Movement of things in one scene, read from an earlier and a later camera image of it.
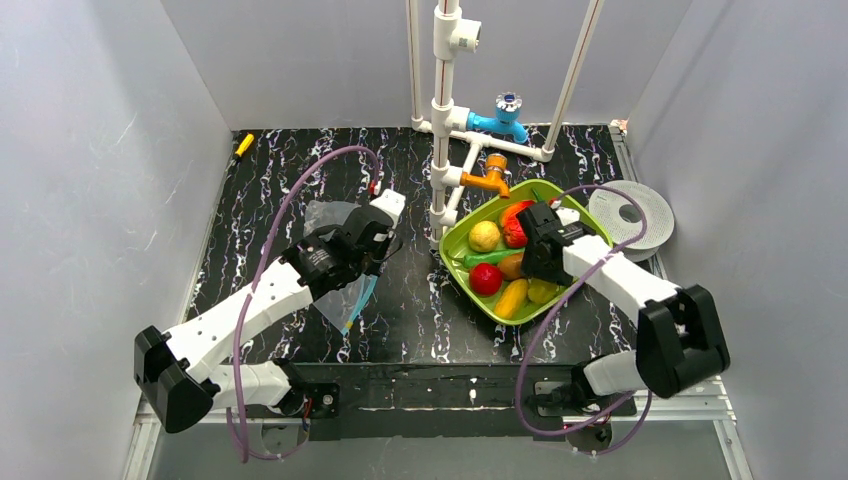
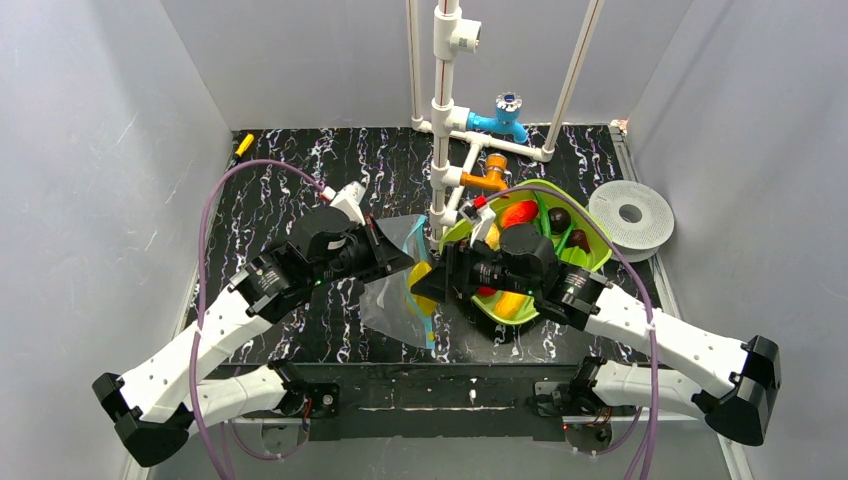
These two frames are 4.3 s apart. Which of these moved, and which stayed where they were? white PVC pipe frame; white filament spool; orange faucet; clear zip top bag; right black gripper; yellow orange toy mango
Moved: right black gripper; clear zip top bag
Stayed: yellow orange toy mango; white PVC pipe frame; white filament spool; orange faucet
